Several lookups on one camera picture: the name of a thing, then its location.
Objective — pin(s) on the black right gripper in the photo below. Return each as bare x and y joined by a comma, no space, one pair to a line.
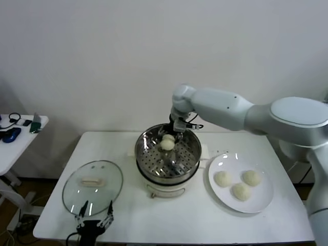
171,124

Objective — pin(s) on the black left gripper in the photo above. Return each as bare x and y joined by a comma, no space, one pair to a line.
89,230

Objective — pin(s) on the white steamed baozi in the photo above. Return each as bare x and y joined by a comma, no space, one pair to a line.
167,145
241,191
223,178
251,177

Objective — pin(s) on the round glass pot lid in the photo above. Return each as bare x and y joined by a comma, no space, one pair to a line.
102,189

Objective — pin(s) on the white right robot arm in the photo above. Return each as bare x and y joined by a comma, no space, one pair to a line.
220,107

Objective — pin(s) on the stainless steel steamer basket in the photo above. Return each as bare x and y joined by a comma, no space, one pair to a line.
151,146

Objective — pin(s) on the white electric cooking pot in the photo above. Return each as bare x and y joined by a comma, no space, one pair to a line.
166,191

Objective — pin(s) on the dark floor power strip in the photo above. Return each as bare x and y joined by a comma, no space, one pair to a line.
25,225

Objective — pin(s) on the large white round plate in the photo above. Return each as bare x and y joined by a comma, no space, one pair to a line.
223,197

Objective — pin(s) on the white side table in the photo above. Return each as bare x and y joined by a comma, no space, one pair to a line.
15,153

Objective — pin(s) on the small black device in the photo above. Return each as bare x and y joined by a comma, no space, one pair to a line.
26,123

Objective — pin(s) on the blue computer mouse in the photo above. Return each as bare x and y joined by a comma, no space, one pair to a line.
10,135

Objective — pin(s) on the small white object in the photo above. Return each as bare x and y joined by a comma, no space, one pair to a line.
20,122

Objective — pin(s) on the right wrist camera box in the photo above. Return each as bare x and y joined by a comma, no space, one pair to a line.
179,125

